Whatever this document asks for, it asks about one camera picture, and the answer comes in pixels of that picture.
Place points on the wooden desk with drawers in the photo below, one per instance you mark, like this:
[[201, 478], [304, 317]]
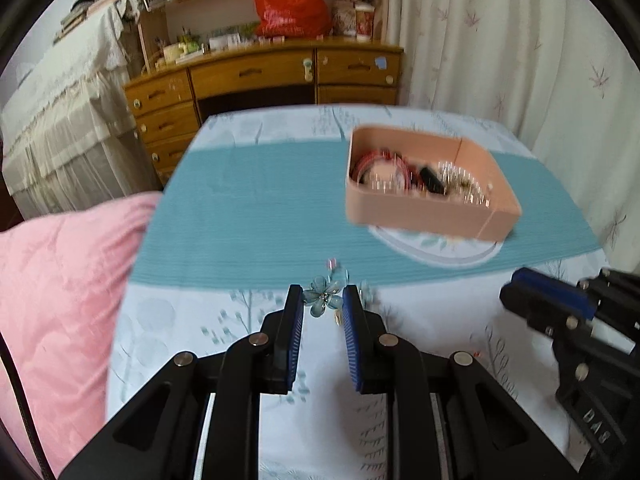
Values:
[[250, 72]]

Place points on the white floral curtain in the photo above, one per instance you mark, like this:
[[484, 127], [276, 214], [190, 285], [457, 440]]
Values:
[[500, 60]]

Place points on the red plastic bag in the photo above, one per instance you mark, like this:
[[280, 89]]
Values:
[[290, 10]]

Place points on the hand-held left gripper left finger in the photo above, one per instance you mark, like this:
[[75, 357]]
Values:
[[295, 340]]

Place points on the stack of books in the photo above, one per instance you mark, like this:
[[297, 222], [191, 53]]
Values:
[[80, 15]]

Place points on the pink quilt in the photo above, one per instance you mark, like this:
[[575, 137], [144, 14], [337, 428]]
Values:
[[60, 285]]

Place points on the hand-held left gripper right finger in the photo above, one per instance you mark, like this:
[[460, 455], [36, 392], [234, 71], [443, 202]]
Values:
[[352, 340]]

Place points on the pink jewelry box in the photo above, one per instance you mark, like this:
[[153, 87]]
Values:
[[415, 210]]

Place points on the pink floral cup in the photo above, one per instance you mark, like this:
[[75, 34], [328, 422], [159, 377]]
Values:
[[365, 22]]

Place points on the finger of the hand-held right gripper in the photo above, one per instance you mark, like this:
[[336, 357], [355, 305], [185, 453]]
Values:
[[555, 292], [535, 310]]

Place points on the floral jar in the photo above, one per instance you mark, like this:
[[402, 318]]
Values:
[[344, 17]]

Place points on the lace covered furniture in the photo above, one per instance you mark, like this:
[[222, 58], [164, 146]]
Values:
[[60, 110]]

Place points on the white oval plate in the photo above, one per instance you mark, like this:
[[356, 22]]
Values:
[[435, 252]]

